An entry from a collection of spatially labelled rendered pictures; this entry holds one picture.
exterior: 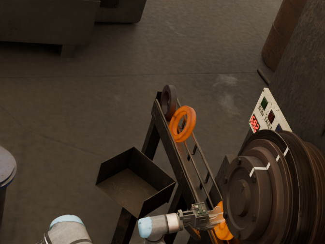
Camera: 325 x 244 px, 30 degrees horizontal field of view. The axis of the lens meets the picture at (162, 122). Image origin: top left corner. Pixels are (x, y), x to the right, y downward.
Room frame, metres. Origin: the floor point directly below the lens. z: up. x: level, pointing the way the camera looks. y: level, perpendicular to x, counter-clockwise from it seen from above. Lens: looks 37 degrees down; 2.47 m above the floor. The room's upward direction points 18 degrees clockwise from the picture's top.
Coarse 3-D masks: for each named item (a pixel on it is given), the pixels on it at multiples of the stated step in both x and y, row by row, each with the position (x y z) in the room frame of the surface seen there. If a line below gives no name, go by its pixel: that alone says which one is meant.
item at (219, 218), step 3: (219, 213) 1.72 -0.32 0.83; (222, 213) 1.73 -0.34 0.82; (216, 216) 1.72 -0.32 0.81; (219, 216) 1.72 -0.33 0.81; (222, 216) 1.73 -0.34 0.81; (210, 219) 1.71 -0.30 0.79; (213, 219) 1.72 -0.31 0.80; (216, 219) 1.72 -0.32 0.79; (219, 219) 1.73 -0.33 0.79; (222, 219) 1.73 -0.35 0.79; (210, 222) 1.71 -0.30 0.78; (213, 222) 1.72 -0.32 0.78; (216, 222) 1.72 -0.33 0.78; (219, 222) 1.72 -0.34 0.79; (222, 222) 1.73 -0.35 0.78
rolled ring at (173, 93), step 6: (162, 90) 2.64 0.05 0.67; (168, 90) 2.57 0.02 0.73; (174, 90) 2.56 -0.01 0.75; (162, 96) 2.62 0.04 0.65; (174, 96) 2.52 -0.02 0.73; (162, 102) 2.61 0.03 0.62; (174, 102) 2.50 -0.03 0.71; (162, 108) 2.58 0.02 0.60; (168, 108) 2.50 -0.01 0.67; (174, 108) 2.49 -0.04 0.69; (168, 114) 2.48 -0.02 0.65; (168, 120) 2.50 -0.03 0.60
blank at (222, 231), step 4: (220, 204) 1.81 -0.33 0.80; (224, 224) 1.77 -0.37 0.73; (216, 228) 1.76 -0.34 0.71; (220, 228) 1.74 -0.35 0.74; (224, 228) 1.72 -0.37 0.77; (216, 232) 1.75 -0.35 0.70; (220, 232) 1.73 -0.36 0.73; (224, 232) 1.70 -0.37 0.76; (228, 232) 1.69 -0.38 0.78; (220, 236) 1.71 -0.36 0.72; (224, 236) 1.69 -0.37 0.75; (228, 236) 1.69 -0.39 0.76; (232, 236) 1.69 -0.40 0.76
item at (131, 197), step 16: (112, 160) 1.96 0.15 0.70; (128, 160) 2.06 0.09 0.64; (144, 160) 2.03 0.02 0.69; (112, 176) 1.98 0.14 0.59; (128, 176) 2.01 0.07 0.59; (144, 176) 2.02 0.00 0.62; (160, 176) 1.98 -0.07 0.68; (112, 192) 1.88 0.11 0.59; (128, 192) 1.91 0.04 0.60; (144, 192) 1.94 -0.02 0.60; (160, 192) 1.85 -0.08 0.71; (128, 208) 1.81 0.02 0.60; (144, 208) 1.78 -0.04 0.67; (128, 224) 1.87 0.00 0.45; (112, 240) 1.90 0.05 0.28; (128, 240) 1.90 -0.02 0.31
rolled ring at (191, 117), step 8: (176, 112) 2.48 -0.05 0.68; (184, 112) 2.45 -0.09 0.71; (192, 112) 2.41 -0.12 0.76; (176, 120) 2.45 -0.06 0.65; (192, 120) 2.37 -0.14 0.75; (176, 128) 2.43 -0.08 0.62; (184, 128) 2.35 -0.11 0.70; (192, 128) 2.34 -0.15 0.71; (176, 136) 2.35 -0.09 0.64; (184, 136) 2.32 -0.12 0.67
